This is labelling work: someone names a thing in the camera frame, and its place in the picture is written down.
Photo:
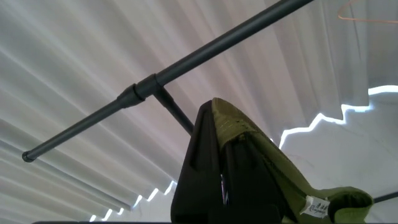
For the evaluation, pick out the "white curtain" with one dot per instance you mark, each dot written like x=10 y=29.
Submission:
x=93 y=46

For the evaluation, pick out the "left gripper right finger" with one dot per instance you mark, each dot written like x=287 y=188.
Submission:
x=248 y=180

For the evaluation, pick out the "black clothes rack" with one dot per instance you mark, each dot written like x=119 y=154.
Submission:
x=202 y=54

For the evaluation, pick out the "green printed shirt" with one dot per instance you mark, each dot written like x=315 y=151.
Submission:
x=280 y=168

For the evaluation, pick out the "pink clothes hanger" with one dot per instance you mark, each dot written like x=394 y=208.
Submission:
x=367 y=20

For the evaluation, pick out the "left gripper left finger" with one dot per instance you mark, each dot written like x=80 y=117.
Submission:
x=199 y=174

